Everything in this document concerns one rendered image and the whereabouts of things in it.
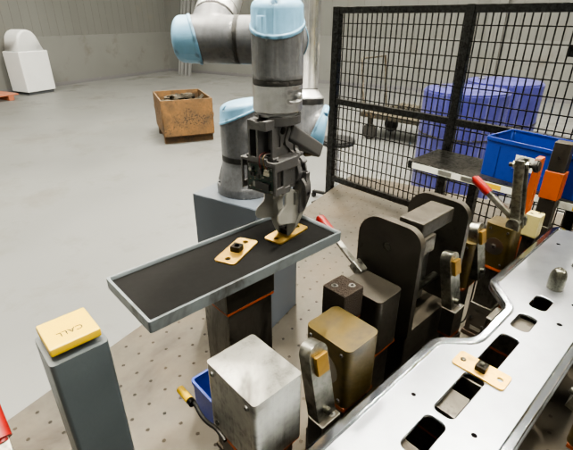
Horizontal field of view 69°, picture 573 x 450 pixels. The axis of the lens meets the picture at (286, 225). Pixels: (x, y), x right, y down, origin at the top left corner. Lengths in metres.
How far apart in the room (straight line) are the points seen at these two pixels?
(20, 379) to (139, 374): 1.28
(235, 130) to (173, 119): 4.72
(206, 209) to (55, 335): 0.60
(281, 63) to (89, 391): 0.50
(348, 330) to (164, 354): 0.67
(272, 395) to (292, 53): 0.44
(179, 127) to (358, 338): 5.25
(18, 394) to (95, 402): 1.71
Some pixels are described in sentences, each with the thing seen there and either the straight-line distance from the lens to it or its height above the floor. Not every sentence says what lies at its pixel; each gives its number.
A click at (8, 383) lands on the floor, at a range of 2.43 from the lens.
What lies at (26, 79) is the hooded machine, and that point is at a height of 0.32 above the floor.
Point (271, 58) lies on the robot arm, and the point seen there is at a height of 1.46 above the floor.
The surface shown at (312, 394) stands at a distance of 0.63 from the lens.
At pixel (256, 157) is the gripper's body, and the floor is 1.32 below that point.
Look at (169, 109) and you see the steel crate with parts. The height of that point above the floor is 0.46.
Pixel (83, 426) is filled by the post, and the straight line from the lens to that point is 0.67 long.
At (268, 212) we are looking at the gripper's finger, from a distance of 0.73.
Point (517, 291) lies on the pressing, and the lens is 1.00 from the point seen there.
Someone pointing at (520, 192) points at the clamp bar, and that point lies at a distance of 1.12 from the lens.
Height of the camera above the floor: 1.51
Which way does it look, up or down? 26 degrees down
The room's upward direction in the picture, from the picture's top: straight up
